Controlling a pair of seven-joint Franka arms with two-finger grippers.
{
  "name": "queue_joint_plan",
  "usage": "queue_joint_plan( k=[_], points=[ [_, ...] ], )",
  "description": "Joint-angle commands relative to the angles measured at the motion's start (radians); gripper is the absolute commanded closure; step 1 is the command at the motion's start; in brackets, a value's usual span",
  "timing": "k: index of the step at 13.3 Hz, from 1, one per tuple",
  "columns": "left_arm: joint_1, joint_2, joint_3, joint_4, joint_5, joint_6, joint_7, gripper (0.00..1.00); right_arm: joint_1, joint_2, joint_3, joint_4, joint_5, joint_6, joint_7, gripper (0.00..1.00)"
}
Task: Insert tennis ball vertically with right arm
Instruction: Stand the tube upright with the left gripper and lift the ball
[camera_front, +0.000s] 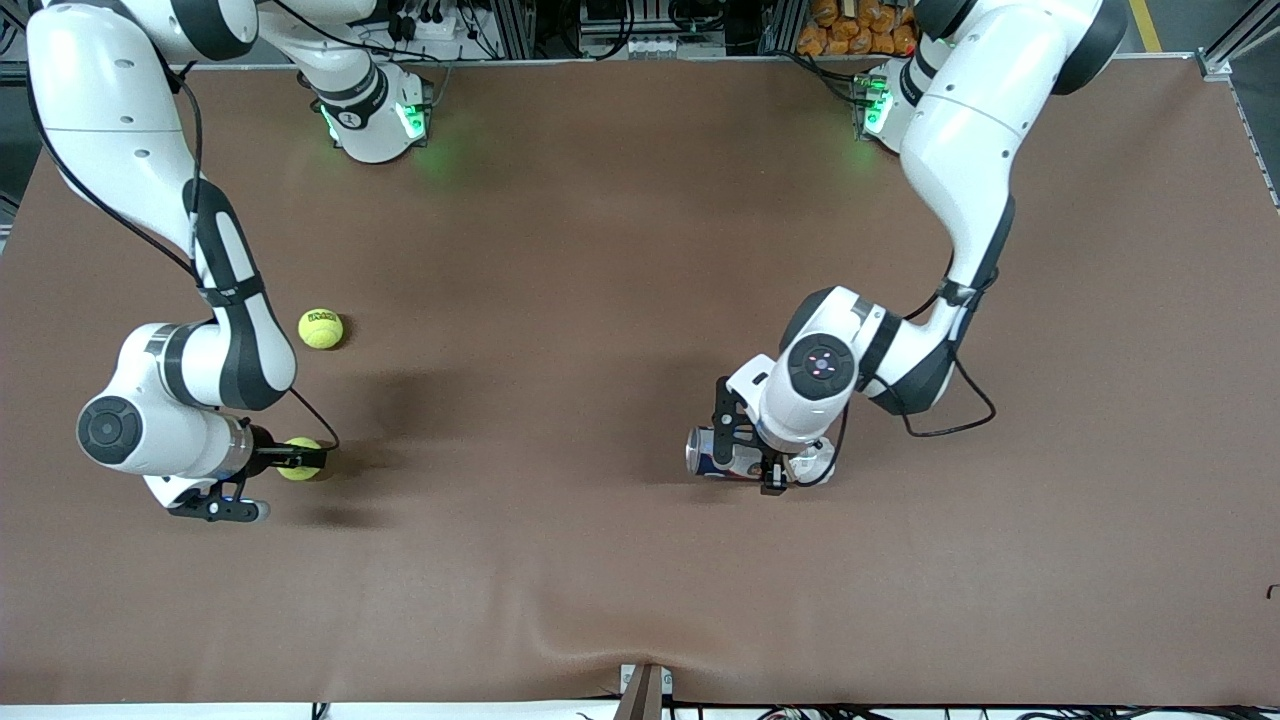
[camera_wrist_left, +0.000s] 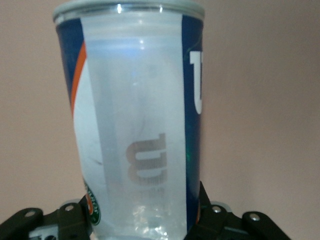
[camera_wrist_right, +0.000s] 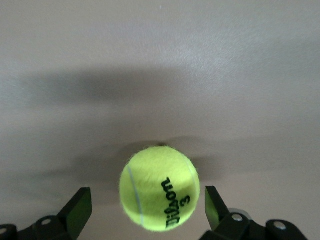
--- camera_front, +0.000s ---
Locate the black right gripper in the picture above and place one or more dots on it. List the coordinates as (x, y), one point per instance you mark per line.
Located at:
(264, 456)

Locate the tennis ball with Wilson print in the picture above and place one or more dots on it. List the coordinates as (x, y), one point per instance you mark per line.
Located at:
(297, 476)

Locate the tennis ball can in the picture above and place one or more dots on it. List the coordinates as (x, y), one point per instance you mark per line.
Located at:
(725, 452)

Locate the tennis ball with Roland Garros print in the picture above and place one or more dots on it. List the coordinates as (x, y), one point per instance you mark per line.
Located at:
(320, 335)

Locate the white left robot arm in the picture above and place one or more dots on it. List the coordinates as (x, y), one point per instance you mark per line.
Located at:
(960, 140)

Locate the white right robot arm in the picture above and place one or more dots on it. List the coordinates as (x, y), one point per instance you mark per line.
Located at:
(110, 130)

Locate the brown table mat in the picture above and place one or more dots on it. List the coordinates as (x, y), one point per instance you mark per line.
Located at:
(700, 560)

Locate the white terminal block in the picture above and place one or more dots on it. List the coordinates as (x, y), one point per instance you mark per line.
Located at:
(650, 46)

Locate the white power strip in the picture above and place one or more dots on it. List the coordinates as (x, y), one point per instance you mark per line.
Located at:
(430, 25)

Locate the orange packaged goods pile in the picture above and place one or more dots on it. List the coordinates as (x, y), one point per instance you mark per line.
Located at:
(840, 25)

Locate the table edge clamp bracket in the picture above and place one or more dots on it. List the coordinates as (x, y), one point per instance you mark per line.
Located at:
(645, 695)

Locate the aluminium frame post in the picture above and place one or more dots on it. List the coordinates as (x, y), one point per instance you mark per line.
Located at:
(515, 25)
(785, 25)

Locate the metal table corner bracket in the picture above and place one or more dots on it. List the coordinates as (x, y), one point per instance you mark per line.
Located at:
(1213, 65)

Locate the aluminium frame strut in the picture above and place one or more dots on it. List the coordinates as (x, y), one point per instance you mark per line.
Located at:
(1245, 30)

